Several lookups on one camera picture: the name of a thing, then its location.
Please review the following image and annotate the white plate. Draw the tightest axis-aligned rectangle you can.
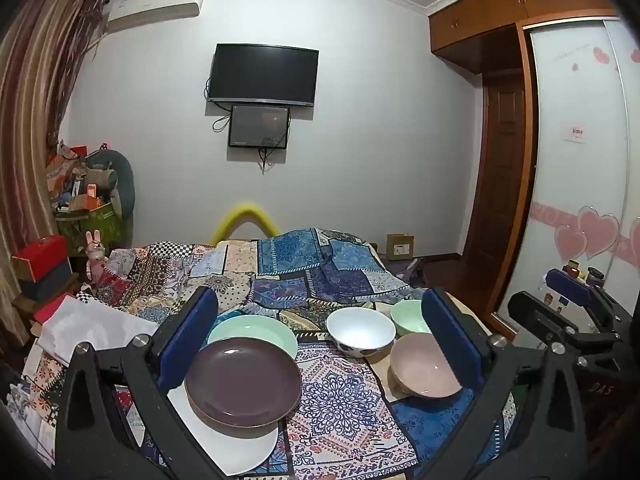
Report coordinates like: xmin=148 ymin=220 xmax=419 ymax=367
xmin=167 ymin=385 xmax=279 ymax=477

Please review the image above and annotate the small cardboard box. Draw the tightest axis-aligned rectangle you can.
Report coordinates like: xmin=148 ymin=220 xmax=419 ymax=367
xmin=386 ymin=233 xmax=416 ymax=260

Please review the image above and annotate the wooden overhead cabinet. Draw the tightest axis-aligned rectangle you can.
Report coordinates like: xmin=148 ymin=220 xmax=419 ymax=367
xmin=428 ymin=0 xmax=618 ymax=56

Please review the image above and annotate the yellow foam hoop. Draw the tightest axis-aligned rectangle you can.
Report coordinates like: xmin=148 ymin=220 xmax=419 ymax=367
xmin=212 ymin=201 xmax=282 ymax=245

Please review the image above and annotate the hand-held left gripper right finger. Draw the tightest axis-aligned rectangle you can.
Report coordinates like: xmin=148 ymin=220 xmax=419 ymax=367
xmin=421 ymin=287 xmax=590 ymax=480

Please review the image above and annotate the patchwork printed blanket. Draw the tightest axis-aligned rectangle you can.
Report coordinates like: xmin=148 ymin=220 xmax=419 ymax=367
xmin=10 ymin=227 xmax=518 ymax=480

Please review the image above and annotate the green bowl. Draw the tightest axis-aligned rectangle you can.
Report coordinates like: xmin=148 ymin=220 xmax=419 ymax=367
xmin=390 ymin=299 xmax=433 ymax=337

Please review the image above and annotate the brown plate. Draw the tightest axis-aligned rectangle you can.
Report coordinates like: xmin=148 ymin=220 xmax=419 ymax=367
xmin=184 ymin=336 xmax=303 ymax=429

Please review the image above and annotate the striped brown curtain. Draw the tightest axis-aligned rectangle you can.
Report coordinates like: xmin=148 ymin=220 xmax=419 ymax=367
xmin=0 ymin=0 xmax=108 ymax=351

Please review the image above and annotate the pink rabbit toy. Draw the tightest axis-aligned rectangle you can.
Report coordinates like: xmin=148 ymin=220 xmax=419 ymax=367
xmin=84 ymin=230 xmax=108 ymax=286

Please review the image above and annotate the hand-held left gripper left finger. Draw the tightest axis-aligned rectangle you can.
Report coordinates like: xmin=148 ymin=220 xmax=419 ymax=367
xmin=54 ymin=286 xmax=241 ymax=480

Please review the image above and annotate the wardrobe with white sliding doors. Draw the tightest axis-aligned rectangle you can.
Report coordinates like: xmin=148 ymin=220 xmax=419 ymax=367
xmin=490 ymin=15 xmax=640 ymax=346

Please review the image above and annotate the white air conditioner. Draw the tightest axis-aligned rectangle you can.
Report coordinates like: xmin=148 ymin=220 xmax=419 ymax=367
xmin=102 ymin=0 xmax=208 ymax=36

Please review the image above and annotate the patterned paper bag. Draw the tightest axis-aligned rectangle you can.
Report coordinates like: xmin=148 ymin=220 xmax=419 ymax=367
xmin=46 ymin=142 xmax=88 ymax=198

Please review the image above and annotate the brown wooden door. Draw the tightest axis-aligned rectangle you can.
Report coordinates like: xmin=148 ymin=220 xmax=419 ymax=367
xmin=462 ymin=72 xmax=538 ymax=281

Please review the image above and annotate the white cloth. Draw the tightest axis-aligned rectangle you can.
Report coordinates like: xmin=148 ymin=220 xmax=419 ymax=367
xmin=37 ymin=296 xmax=161 ymax=366

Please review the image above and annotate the pink bowl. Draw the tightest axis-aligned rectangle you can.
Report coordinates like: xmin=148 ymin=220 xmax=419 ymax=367
xmin=389 ymin=332 xmax=463 ymax=399

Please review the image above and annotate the green cardboard box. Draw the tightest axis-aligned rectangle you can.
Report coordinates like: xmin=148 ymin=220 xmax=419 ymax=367
xmin=56 ymin=202 xmax=127 ymax=256

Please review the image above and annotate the white bowl with dark pattern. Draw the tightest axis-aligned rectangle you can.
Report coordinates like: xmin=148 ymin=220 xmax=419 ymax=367
xmin=326 ymin=306 xmax=397 ymax=358

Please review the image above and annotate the dark grey box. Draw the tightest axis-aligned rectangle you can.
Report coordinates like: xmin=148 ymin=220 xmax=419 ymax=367
xmin=20 ymin=260 xmax=73 ymax=302

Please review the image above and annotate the black wall television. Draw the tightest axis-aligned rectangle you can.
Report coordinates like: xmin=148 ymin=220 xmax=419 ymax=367
xmin=207 ymin=43 xmax=320 ymax=107

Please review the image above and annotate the small black wall monitor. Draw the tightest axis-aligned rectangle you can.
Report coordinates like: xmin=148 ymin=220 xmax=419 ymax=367
xmin=228 ymin=104 xmax=292 ymax=149

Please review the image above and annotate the green plate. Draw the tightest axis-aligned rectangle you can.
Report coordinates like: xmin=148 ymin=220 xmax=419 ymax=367
xmin=206 ymin=314 xmax=299 ymax=361

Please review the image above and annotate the red flat box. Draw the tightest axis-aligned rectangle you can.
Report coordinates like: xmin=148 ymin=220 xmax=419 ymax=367
xmin=32 ymin=294 xmax=76 ymax=326

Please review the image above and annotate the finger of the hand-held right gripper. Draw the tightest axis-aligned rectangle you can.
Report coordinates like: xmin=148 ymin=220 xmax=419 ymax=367
xmin=546 ymin=268 xmax=608 ymax=311
xmin=507 ymin=290 xmax=588 ymax=348

